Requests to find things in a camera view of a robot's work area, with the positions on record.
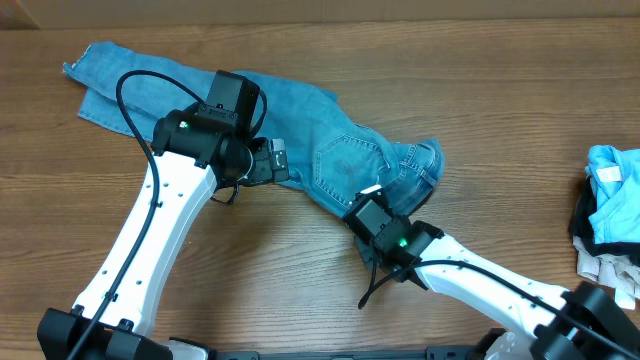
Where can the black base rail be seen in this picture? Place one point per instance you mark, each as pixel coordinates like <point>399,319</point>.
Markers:
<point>340,355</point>

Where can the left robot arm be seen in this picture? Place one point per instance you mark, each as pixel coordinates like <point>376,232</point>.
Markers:
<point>211,145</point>

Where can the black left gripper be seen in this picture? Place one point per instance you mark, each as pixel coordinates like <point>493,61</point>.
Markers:
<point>264,172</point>

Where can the beige garment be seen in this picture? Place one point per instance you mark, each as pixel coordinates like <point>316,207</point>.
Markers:
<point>616,272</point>

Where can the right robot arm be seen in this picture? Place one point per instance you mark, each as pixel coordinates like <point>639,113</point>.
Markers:
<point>554,323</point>

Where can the blue denim jeans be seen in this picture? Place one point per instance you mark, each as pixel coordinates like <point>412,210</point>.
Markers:
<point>330,157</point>

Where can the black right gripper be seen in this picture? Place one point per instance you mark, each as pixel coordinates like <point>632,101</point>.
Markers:
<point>363,204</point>

